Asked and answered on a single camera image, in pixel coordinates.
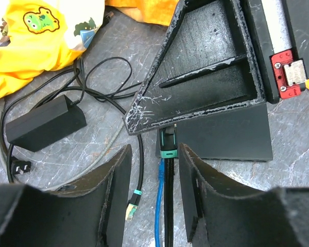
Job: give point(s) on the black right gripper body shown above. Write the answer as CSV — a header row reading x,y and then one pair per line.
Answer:
x,y
280,36

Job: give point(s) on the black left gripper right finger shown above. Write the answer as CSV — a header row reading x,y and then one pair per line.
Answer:
x,y
219,211

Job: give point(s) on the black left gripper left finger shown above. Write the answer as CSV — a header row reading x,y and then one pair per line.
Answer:
x,y
90,213

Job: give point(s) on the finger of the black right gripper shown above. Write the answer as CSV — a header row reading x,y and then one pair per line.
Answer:
x,y
205,65

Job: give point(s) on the black network switch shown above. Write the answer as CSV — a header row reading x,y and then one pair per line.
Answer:
x,y
242,134

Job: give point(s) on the orange Mickey Mouse pillow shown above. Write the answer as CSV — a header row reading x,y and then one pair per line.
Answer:
x,y
146,11

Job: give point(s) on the black power adapter brick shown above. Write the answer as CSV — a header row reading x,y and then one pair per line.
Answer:
x,y
46,124

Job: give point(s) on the cream dinosaur print cloth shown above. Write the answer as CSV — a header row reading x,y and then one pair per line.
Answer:
x,y
83,19

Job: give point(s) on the yellow dinosaur garment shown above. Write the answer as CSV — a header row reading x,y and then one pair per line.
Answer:
x,y
31,42

